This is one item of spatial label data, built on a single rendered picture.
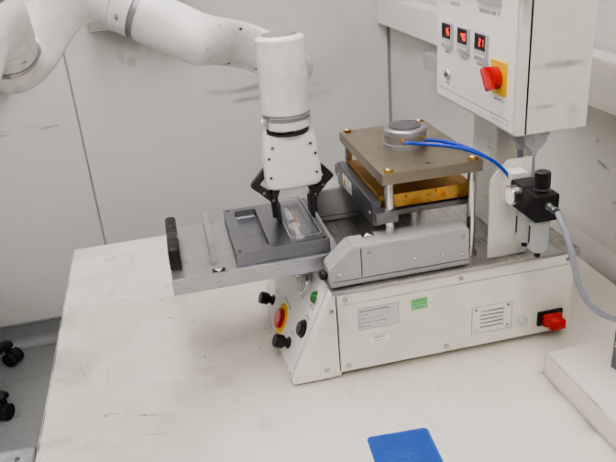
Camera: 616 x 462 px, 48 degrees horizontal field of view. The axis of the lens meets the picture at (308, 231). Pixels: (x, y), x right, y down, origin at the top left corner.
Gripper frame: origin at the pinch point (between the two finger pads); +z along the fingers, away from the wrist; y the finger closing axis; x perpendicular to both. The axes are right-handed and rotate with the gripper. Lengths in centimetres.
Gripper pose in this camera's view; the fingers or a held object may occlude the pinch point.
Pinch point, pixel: (294, 209)
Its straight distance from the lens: 127.0
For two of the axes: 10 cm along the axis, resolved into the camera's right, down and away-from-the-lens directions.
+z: 0.7, 9.1, 4.2
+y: 9.7, -1.6, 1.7
